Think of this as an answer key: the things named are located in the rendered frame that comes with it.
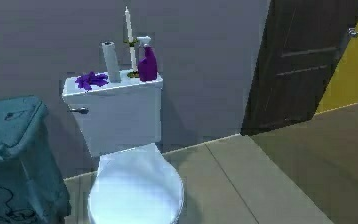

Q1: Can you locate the white candle on gold holder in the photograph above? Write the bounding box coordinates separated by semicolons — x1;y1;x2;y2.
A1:
122;5;141;79

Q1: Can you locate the purple cloth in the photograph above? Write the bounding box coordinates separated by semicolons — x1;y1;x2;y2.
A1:
74;71;110;92

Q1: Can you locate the grey paper towel roll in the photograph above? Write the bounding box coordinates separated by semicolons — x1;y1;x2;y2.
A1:
101;40;122;84

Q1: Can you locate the teal trash can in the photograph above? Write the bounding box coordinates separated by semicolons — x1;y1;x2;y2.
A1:
0;95;72;224

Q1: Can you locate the dark brown room door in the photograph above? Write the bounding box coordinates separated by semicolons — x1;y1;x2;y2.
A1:
240;0;358;136

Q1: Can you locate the purple spray bottle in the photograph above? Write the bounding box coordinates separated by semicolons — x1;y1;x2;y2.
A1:
136;35;159;83

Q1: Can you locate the white toilet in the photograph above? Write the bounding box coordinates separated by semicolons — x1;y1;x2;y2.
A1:
61;69;185;224

